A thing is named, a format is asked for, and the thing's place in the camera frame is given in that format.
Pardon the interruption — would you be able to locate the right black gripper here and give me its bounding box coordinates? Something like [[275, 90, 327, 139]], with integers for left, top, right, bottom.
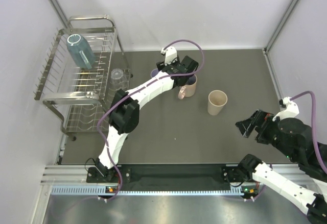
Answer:
[[235, 108, 297, 161]]

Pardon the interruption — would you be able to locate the lavender plastic cup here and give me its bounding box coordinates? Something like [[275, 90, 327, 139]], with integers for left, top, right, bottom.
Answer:
[[150, 69, 159, 78]]

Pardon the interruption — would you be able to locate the clear glass cup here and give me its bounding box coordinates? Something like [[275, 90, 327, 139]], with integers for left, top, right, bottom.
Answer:
[[110, 68, 128, 90]]

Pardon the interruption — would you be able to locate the teal ceramic mug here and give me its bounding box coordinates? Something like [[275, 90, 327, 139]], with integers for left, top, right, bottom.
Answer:
[[66, 34, 96, 69]]

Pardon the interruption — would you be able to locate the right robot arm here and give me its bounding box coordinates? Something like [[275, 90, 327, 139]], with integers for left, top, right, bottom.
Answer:
[[223, 110, 326, 223]]

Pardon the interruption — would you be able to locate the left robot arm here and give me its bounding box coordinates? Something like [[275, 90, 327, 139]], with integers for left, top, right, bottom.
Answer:
[[95, 56, 199, 182]]

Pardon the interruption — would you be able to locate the steel dish rack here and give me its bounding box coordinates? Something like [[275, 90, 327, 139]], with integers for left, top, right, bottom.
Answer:
[[34, 15, 132, 141]]

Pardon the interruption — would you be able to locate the pink mug lavender inside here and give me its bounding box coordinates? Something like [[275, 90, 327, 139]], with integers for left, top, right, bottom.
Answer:
[[178, 75, 197, 99]]

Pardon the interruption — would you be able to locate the beige plastic cup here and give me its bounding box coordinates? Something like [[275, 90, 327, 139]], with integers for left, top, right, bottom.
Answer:
[[207, 90, 228, 116]]

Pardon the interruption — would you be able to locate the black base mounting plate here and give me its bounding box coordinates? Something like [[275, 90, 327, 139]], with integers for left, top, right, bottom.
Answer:
[[86, 163, 268, 191]]

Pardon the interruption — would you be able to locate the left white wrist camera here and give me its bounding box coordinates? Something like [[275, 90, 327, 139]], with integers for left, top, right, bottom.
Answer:
[[160, 46, 178, 66]]

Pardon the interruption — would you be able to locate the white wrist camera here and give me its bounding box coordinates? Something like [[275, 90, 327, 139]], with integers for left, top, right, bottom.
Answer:
[[160, 46, 178, 66], [272, 97, 299, 121]]

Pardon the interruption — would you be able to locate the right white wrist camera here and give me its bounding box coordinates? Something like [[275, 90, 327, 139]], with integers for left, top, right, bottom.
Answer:
[[272, 97, 299, 121]]

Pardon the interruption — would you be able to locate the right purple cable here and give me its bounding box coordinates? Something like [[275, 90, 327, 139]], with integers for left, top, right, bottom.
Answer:
[[242, 90, 327, 201]]

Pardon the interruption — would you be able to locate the purple cable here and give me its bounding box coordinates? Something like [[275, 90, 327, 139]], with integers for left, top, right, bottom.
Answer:
[[242, 90, 327, 201], [96, 39, 205, 201]]

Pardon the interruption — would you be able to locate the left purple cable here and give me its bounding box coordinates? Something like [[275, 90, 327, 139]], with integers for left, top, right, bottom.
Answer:
[[96, 39, 205, 201]]

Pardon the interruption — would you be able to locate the right aluminium frame post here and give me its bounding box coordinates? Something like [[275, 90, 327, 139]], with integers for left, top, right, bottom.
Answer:
[[263, 0, 300, 55]]

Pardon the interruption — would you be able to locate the aluminium frame post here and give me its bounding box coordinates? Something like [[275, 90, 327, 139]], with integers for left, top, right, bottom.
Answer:
[[49, 0, 68, 28], [263, 0, 300, 55]]

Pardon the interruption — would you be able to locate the grey slotted cable duct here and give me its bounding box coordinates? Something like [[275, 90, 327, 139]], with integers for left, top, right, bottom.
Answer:
[[51, 185, 259, 196]]

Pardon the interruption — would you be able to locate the left aluminium frame post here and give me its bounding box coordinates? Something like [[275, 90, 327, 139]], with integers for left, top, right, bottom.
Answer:
[[49, 0, 68, 28]]

